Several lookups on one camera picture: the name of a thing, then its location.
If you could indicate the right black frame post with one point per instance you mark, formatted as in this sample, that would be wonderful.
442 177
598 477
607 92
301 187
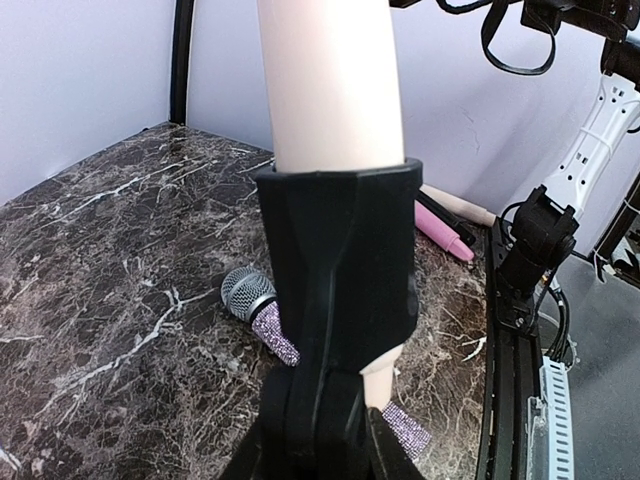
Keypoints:
180 60

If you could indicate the purple glitter microphone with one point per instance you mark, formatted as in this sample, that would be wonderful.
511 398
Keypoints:
249 295

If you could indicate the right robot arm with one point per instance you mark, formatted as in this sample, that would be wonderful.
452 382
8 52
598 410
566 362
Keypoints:
544 224

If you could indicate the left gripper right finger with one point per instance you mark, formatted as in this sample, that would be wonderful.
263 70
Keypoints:
396 441

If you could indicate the white cable duct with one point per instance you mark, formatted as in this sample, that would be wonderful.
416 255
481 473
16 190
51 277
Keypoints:
549 429

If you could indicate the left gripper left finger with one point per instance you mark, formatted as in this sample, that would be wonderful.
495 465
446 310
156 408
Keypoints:
250 459

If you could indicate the pink microphone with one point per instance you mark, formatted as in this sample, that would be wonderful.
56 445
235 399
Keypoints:
445 237

